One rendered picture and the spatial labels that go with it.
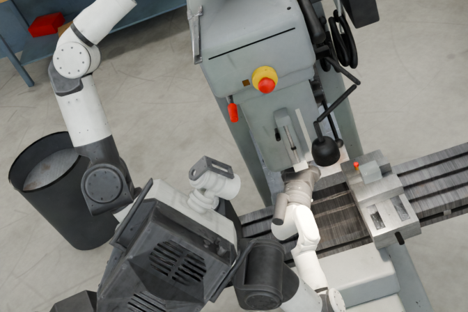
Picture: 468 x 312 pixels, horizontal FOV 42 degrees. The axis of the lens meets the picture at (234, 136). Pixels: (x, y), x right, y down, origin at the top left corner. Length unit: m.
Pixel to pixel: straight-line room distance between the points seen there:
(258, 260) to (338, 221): 0.67
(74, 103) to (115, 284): 0.40
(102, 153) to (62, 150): 2.53
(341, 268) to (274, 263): 0.64
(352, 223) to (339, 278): 0.18
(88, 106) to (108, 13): 0.21
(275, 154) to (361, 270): 0.53
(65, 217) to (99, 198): 2.36
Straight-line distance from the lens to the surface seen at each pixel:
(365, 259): 2.09
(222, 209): 2.02
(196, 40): 1.40
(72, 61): 1.35
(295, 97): 1.66
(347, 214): 2.11
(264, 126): 1.70
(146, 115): 4.70
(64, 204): 3.64
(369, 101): 4.02
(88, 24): 1.36
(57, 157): 3.89
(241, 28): 1.39
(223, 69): 1.42
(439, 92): 3.98
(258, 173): 2.45
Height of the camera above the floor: 2.58
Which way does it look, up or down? 39 degrees down
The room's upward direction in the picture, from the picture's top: 25 degrees counter-clockwise
